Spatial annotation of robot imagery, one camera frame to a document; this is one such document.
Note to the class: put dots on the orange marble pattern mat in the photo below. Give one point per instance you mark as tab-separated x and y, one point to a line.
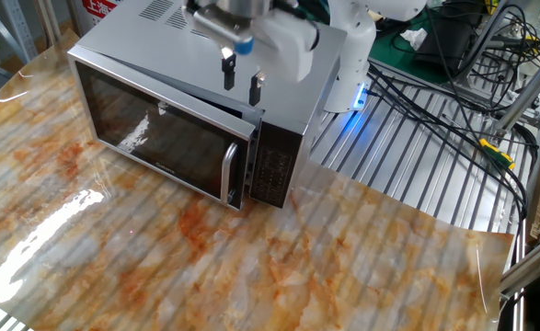
251	276

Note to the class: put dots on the slanted aluminium profile bar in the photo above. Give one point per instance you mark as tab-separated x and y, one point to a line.
527	96

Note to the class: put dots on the yellow green screwdriver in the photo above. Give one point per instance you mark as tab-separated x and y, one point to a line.
497	154

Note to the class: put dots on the black equipment box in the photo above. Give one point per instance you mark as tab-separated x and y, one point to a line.
449	41

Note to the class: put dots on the grey perforated rack upright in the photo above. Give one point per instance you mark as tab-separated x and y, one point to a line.
19	27

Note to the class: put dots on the aluminium profile edge rail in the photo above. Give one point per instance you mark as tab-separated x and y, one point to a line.
536	264

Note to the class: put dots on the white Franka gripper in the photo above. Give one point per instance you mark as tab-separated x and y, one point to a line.
288	46

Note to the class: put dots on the green cutting mat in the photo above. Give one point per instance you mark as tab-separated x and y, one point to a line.
389	50

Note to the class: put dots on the crumpled white tissue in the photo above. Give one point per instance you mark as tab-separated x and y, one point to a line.
414	37

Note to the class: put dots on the silver wrist mount bracket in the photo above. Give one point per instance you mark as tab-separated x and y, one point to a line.
219	27

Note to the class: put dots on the dark glass microwave door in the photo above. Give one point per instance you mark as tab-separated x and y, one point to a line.
159	133

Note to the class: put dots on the red and white sign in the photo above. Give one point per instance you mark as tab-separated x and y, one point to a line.
99	8

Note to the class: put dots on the silver microwave oven body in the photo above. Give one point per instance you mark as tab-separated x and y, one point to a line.
297	101

